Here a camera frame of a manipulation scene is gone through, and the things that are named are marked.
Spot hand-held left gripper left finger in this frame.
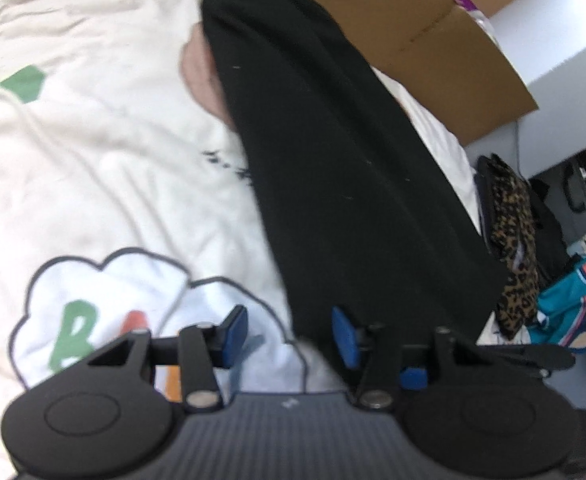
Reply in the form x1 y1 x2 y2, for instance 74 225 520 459
87 304 250 409

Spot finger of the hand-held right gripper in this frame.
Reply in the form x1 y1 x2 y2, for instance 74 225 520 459
398 342 578 392

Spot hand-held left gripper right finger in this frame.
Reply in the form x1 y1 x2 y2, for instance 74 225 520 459
332 306 480 410

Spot black shorts with bear-print trim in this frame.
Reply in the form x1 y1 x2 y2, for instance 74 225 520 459
200 0 512 361

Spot teal jersey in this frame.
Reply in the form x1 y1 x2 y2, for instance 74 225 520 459
527 252 586 349

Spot leopard print garment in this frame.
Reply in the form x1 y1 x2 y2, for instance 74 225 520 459
475 153 570 342

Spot cream printed bedsheet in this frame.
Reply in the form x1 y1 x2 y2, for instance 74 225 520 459
0 0 490 411

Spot grey bag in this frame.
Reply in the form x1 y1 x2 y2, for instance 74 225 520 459
529 159 586 242

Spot brown cardboard sheet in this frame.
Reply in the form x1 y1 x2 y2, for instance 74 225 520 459
138 0 542 149

